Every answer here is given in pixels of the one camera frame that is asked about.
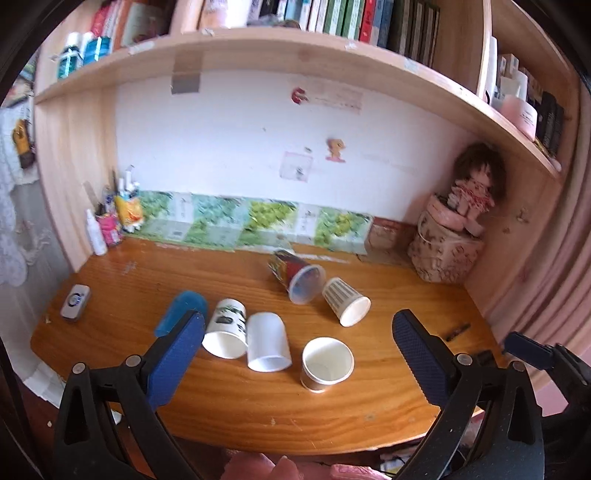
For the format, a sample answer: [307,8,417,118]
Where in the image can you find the clear cup with colourful print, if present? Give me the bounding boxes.
[268,250,327,306]

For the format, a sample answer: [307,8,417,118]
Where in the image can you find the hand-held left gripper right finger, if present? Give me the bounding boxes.
[392,308,546,480]

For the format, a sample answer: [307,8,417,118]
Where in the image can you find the floral fabric basket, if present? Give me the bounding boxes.
[408,211,485,283]

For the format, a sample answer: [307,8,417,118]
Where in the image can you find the white cup with green print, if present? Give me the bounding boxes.
[202,298,250,360]

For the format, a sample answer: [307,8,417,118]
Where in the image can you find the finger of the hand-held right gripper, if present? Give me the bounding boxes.
[504,331,563,371]

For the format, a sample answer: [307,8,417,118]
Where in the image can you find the cartoon figure wall sticker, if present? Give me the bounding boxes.
[325,137,347,164]

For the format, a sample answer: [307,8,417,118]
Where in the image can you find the white spray bottle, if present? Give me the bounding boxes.
[84,209,108,256]

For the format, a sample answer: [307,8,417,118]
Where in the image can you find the pink round box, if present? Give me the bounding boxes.
[427,193,476,229]

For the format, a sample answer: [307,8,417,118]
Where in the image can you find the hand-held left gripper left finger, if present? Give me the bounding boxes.
[53,310,206,480]

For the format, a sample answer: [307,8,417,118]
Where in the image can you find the pink cream jar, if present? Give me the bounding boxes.
[500,95,540,141]

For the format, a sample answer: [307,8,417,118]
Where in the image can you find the yellow pen holder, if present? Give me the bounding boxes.
[115,193,146,232]

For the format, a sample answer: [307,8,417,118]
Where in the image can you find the grey tape patch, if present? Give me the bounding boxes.
[171,71,200,95]

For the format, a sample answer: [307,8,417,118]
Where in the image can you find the white striped paper cup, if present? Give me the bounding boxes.
[322,277,372,328]

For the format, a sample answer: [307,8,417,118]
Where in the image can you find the black comb set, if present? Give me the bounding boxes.
[536,91,566,155]

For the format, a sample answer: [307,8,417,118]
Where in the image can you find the blue plastic cup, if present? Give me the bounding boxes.
[154,290,209,339]

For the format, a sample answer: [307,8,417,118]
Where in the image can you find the yellow hanging pouch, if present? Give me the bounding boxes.
[11,117,35,169]

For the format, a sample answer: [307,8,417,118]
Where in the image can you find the brown cardboard piece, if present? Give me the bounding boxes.
[366,216,421,265]

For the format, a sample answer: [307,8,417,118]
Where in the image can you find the green leaf printed paper strip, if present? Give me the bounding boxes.
[131,190,374,254]

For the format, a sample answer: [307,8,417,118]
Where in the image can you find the pink pen holder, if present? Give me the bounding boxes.
[97,213,123,247]

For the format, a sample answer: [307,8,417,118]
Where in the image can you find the plain white cup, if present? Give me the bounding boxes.
[246,312,293,373]

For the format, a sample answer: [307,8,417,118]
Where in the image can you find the white lace cloth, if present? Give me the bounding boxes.
[0,104,70,402]

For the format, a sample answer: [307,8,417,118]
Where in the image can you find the rag doll with brown hair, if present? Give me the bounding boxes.
[446,142,508,237]

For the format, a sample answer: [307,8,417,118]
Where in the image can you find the tall white bottle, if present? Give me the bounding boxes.
[482,36,499,104]

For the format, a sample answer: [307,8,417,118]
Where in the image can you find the teal and white bottle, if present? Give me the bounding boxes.
[83,31,114,66]
[57,32,85,80]

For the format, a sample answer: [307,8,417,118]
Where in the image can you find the upright white paper cup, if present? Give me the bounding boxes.
[300,337,355,394]

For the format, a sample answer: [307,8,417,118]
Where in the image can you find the row of books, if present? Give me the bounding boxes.
[91,0,440,69]

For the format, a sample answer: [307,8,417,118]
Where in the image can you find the pink curtain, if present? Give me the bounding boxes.
[485,92,591,416]

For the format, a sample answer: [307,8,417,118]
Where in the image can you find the small grey device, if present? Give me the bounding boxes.
[60,284,92,320]

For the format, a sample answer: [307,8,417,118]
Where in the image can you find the pink cloth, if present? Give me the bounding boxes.
[221,452,304,480]

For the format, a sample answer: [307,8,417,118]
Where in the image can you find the wooden bookshelf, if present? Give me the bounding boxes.
[32,0,580,319]

